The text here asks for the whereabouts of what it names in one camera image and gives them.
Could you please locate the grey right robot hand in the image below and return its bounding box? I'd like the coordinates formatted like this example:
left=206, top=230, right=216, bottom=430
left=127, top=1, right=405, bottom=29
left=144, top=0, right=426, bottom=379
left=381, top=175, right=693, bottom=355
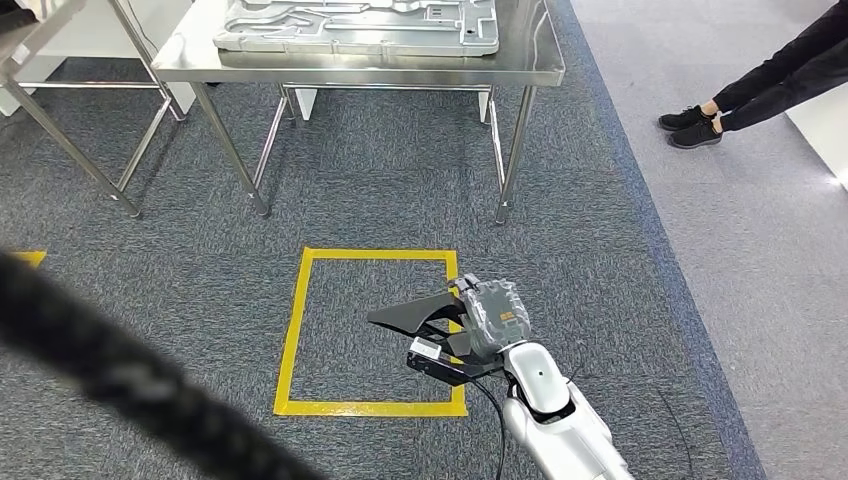
left=452, top=273, right=533, bottom=359

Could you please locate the black plastic plate frame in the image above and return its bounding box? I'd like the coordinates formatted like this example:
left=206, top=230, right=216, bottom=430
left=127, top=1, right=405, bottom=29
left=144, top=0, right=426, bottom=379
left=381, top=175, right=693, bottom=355
left=366, top=291, right=505, bottom=364

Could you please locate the steel workbench table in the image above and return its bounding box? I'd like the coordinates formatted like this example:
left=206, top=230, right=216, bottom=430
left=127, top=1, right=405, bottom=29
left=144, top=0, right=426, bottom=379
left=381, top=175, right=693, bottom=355
left=150, top=0, right=566, bottom=227

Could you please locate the yellow floor tape square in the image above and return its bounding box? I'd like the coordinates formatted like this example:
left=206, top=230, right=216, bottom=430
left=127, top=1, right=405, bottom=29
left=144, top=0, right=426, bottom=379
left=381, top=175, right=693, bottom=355
left=9, top=249, right=48, bottom=270
left=273, top=247, right=469, bottom=419

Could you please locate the grey cast metal plate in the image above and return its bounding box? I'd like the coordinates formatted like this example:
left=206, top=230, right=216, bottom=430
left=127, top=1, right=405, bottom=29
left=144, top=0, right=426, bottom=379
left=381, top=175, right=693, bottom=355
left=213, top=0, right=500, bottom=58

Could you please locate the person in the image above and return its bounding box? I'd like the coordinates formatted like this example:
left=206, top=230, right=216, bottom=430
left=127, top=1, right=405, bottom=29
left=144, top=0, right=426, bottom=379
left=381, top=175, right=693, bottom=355
left=659, top=0, right=848, bottom=150

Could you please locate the white cabinet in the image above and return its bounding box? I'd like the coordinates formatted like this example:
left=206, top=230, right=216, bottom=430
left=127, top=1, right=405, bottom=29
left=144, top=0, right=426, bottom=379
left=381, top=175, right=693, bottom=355
left=0, top=0, right=197, bottom=118

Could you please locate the stainless steel table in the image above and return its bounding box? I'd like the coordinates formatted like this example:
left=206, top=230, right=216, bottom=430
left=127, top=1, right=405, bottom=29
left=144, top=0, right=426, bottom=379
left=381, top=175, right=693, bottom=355
left=0, top=0, right=188, bottom=220

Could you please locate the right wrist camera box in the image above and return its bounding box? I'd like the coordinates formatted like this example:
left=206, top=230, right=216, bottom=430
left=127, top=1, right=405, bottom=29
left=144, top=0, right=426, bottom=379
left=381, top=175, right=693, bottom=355
left=405, top=336, right=505, bottom=388

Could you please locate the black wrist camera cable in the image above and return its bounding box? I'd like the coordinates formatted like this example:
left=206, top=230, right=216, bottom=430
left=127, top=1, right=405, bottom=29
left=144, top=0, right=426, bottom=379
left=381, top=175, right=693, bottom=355
left=470, top=378, right=509, bottom=480

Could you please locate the thick black braided cable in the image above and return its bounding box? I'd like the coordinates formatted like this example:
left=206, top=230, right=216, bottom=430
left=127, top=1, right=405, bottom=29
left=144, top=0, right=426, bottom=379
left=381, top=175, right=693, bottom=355
left=0, top=251, right=327, bottom=480

